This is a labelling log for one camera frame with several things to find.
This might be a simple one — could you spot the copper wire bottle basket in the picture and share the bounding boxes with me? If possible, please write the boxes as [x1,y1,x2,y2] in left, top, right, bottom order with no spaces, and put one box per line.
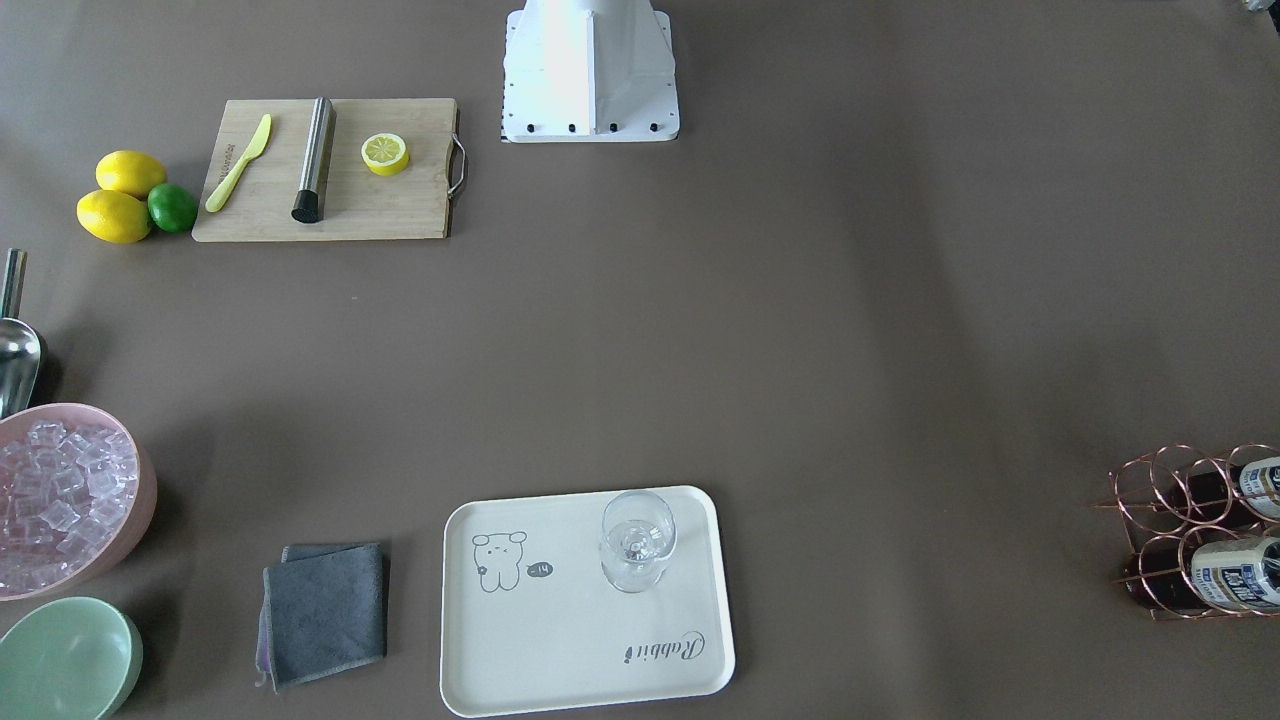
[1097,443,1277,621]

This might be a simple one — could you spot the tea bottle white cap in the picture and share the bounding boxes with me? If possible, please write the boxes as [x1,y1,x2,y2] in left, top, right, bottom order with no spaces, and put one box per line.
[1117,536,1279,616]

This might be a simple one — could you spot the clear wine glass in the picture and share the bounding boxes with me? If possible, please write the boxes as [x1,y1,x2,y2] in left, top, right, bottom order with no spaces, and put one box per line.
[599,489,678,594]

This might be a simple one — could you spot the bamboo cutting board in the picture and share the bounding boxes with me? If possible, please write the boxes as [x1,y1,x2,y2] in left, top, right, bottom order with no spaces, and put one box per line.
[191,97,465,243]

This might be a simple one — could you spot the cream rabbit tray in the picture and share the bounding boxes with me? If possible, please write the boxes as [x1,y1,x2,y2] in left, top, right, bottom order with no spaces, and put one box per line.
[439,486,737,717]

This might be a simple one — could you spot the half lemon slice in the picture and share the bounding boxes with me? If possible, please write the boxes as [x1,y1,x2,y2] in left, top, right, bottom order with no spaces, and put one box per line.
[360,132,410,177]

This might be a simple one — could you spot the steel muddler black tip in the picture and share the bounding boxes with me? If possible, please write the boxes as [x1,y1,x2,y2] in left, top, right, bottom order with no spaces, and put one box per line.
[291,97,337,224]

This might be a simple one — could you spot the grey folded cloth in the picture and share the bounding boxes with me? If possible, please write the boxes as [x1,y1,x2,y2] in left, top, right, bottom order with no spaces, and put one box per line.
[255,543,387,693]

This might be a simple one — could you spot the yellow plastic knife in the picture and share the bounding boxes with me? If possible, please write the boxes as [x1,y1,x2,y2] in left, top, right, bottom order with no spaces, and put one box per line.
[204,113,273,213]

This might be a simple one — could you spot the green lime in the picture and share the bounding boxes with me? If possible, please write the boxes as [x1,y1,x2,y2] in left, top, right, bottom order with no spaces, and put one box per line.
[146,183,200,233]

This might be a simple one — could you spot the whole yellow lemon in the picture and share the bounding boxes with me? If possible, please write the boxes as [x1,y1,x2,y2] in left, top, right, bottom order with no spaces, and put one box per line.
[95,149,168,200]
[76,190,152,243]

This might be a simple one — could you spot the pink bowl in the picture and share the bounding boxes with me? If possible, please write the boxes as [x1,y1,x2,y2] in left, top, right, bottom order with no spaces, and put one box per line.
[3,404,157,602]

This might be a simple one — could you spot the clear ice cubes pile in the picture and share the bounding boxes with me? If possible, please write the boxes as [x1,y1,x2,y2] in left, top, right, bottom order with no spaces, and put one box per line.
[1,419,140,596]

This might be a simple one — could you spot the steel ice scoop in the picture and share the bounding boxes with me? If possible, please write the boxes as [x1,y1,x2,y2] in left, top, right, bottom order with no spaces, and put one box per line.
[1,249,45,419]

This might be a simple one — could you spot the green bowl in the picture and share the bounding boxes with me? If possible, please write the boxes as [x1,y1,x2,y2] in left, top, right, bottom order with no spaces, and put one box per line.
[1,596,143,719]

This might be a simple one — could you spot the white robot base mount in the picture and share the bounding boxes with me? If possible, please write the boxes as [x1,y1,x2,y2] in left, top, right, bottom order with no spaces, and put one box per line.
[500,1,681,143]

